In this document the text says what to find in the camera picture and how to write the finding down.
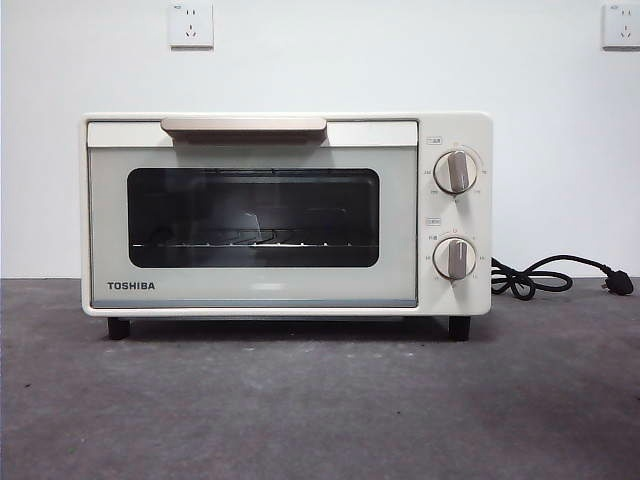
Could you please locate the cream Toshiba toaster oven body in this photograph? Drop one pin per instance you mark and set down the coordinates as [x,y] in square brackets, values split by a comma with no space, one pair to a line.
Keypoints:
[452,130]

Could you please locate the white wall socket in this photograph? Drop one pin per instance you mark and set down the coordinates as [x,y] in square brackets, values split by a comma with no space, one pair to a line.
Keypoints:
[622,27]
[191,25]

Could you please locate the cream oven knob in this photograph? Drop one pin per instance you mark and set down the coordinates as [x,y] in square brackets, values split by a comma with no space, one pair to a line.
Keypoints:
[455,173]
[455,258]

